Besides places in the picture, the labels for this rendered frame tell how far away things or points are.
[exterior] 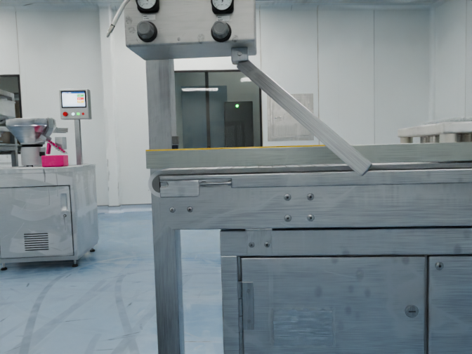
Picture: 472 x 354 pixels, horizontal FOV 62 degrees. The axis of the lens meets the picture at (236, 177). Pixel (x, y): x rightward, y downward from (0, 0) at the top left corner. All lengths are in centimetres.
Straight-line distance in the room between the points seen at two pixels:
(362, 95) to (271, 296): 561
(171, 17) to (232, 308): 54
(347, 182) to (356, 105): 554
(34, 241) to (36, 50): 366
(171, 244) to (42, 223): 228
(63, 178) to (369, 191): 267
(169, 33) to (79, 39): 557
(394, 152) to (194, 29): 40
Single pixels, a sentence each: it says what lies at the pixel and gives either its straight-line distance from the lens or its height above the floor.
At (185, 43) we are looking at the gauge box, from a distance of 70.
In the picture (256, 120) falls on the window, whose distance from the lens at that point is 585.
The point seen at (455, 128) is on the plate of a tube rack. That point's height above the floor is 87.
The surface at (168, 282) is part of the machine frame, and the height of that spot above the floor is 51.
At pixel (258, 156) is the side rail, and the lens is 69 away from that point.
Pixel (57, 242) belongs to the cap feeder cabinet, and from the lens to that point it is 324.
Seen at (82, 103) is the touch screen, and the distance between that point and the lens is 352.
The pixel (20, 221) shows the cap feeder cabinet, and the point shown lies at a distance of 331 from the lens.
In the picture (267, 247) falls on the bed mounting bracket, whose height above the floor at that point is 66.
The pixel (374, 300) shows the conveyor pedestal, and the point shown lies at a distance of 82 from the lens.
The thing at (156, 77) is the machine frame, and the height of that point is 103.
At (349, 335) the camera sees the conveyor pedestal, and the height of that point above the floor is 49.
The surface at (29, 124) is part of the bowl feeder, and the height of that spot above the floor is 108.
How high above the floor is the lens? 85
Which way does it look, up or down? 4 degrees down
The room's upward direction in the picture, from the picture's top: 2 degrees counter-clockwise
